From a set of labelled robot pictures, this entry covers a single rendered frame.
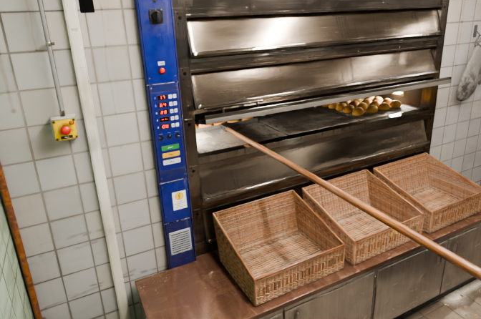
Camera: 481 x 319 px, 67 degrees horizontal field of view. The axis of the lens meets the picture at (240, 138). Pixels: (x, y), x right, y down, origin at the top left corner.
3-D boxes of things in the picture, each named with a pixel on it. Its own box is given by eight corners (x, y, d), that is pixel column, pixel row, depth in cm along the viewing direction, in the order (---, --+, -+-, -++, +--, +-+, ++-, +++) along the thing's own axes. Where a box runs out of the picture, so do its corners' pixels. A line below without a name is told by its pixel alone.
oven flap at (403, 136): (202, 201, 201) (196, 166, 202) (424, 143, 275) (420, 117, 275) (204, 202, 197) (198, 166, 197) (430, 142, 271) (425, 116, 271)
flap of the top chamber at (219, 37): (191, 58, 177) (183, 18, 177) (438, 36, 251) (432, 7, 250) (194, 56, 173) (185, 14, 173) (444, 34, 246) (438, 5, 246)
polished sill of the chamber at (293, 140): (195, 161, 200) (194, 154, 199) (421, 113, 274) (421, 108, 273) (198, 164, 195) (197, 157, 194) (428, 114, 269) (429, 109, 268)
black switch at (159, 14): (149, 23, 162) (147, -2, 159) (163, 23, 165) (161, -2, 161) (152, 23, 159) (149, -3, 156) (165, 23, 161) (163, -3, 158)
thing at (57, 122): (54, 138, 160) (49, 116, 157) (79, 134, 164) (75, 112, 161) (54, 143, 154) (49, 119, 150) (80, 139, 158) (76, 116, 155)
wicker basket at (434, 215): (368, 202, 262) (371, 167, 253) (421, 184, 286) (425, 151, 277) (429, 235, 220) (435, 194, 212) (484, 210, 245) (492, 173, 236)
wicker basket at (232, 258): (213, 254, 212) (210, 212, 203) (293, 226, 236) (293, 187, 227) (254, 309, 171) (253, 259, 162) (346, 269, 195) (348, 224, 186)
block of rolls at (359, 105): (305, 101, 309) (305, 95, 307) (348, 94, 329) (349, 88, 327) (356, 116, 257) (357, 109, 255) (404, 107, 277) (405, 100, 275)
